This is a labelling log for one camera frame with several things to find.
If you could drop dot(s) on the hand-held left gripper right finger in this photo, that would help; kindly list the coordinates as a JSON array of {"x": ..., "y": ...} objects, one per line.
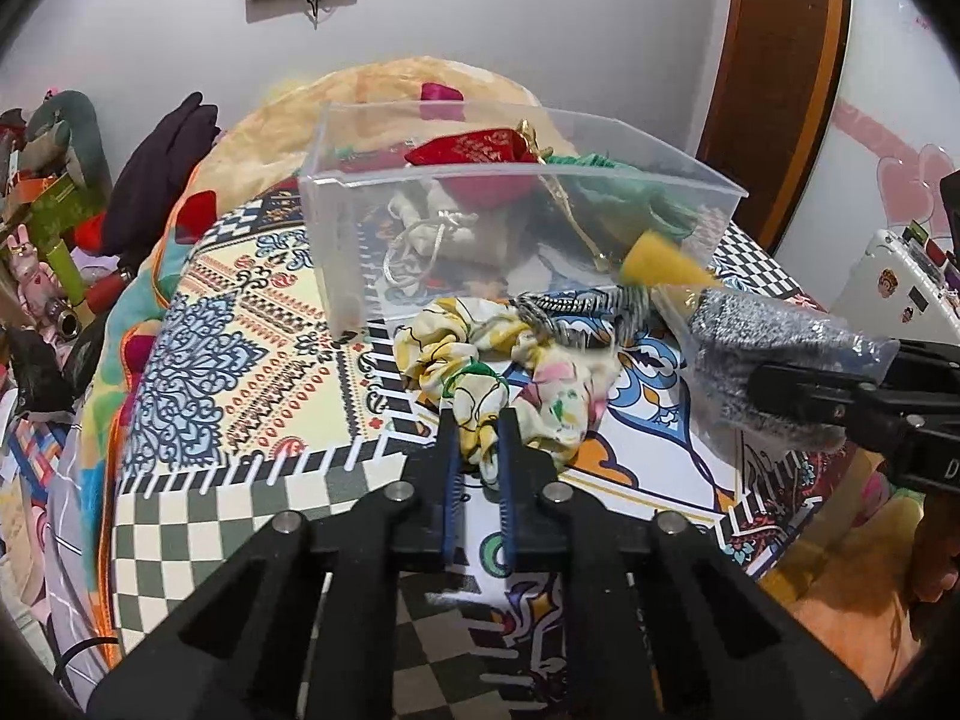
[{"x": 508, "y": 491}]

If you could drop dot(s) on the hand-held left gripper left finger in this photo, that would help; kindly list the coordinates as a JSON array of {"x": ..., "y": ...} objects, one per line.
[{"x": 451, "y": 480}]

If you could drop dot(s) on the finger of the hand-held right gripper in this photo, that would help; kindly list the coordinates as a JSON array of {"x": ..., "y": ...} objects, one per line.
[
  {"x": 802, "y": 394},
  {"x": 930, "y": 356}
]

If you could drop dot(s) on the grey glitter pouch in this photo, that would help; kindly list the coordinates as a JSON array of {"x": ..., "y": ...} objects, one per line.
[{"x": 731, "y": 349}]

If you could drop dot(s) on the floral yellow scrunchie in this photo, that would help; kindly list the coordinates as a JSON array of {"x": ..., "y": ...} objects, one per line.
[{"x": 551, "y": 382}]

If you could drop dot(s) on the clear plastic box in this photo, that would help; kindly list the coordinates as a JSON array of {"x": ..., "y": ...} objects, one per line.
[{"x": 360, "y": 232}]

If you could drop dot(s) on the white case with stickers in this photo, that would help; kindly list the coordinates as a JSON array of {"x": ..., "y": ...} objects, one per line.
[{"x": 892, "y": 285}]

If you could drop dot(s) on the yellow cloth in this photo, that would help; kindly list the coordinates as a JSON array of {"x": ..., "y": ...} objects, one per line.
[{"x": 881, "y": 532}]

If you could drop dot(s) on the yellow sponge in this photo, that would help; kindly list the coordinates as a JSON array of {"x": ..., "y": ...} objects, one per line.
[{"x": 664, "y": 262}]

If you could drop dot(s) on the black white striped scrunchie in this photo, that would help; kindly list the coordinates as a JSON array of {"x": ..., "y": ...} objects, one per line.
[{"x": 577, "y": 311}]

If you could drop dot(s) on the patterned printed mat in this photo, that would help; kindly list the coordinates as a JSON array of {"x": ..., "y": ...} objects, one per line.
[{"x": 247, "y": 360}]

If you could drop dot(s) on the green cloth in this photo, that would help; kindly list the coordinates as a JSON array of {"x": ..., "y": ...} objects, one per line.
[{"x": 622, "y": 187}]

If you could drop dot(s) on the red embroidered pouch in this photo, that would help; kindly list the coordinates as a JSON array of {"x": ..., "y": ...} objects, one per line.
[{"x": 480, "y": 150}]

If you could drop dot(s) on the magenta cloth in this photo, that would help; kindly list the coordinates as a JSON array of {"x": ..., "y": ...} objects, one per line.
[{"x": 441, "y": 92}]

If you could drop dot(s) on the dark purple cloth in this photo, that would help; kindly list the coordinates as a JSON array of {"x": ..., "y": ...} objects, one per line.
[{"x": 161, "y": 172}]

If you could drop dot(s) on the pink bunny toy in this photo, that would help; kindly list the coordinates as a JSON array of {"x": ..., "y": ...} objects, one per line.
[{"x": 30, "y": 270}]

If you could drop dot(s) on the green cardboard box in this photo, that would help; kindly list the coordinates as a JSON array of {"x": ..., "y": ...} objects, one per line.
[{"x": 56, "y": 210}]

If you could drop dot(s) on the grey green plush toy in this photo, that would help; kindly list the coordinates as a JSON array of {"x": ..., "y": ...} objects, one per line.
[{"x": 71, "y": 139}]

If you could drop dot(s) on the pink heart wall sticker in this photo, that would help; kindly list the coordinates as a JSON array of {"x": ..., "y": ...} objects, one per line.
[{"x": 911, "y": 172}]

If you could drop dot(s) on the brown wooden door frame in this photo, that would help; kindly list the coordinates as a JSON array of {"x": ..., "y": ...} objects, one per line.
[{"x": 772, "y": 82}]

